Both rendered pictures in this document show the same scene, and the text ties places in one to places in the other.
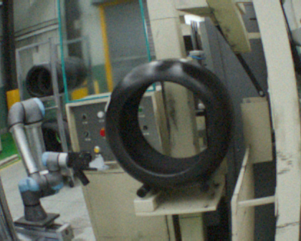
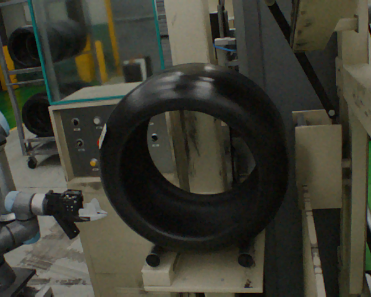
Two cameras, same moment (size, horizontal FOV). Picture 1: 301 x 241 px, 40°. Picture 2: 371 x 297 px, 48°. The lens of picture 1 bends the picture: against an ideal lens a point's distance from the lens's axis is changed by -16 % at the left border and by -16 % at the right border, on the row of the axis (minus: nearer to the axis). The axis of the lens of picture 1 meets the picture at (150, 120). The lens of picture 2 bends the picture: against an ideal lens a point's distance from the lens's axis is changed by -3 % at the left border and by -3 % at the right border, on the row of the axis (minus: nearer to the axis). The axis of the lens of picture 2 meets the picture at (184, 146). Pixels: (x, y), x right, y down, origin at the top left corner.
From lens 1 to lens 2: 0.86 m
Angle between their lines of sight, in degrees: 11
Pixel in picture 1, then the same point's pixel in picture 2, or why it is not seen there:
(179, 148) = (201, 177)
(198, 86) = (241, 119)
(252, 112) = (313, 140)
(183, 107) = (208, 126)
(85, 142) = (78, 153)
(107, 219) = (106, 250)
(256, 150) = (316, 192)
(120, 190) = not seen: hidden behind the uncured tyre
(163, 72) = (187, 96)
